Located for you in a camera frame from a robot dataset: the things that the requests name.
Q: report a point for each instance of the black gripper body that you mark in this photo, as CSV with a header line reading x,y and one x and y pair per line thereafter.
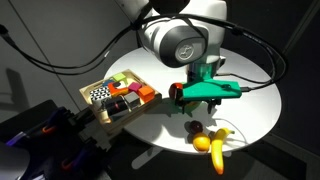
x,y
192,75

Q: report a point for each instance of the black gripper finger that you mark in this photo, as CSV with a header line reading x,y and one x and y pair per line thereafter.
x,y
183,106
211,106

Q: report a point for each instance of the dark purple toy plum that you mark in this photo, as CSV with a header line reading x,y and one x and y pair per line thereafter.
x,y
196,127

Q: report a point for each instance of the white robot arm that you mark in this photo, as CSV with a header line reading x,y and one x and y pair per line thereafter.
x,y
200,20

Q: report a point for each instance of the red toy apple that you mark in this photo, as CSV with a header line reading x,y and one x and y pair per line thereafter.
x,y
175,90

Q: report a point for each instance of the yellow-orange toy citrus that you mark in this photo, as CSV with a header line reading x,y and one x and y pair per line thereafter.
x,y
201,142

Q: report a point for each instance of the yellow toy banana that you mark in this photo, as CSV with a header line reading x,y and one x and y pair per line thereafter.
x,y
217,151

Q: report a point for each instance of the wooden block tray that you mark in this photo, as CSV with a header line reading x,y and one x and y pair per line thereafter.
x,y
151,103

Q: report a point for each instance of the orange cube block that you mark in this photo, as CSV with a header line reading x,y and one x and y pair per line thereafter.
x,y
146,93

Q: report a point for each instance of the grey cube block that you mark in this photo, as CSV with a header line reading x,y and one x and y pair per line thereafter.
x,y
132,99

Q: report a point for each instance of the pink block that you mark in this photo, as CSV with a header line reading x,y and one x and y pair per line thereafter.
x,y
135,87

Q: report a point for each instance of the black cube with red stripe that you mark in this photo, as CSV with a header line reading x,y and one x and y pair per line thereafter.
x,y
116,107

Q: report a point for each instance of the orange arch block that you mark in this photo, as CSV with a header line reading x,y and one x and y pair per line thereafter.
x,y
117,90

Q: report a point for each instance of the light green block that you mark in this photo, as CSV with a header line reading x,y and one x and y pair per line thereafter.
x,y
119,77

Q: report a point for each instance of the teal block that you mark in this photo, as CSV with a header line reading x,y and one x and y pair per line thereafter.
x,y
107,82

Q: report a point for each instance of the black white patterned cube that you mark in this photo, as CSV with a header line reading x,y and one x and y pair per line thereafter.
x,y
100,94

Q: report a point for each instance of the teal camera mount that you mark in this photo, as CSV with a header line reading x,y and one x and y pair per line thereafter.
x,y
213,89

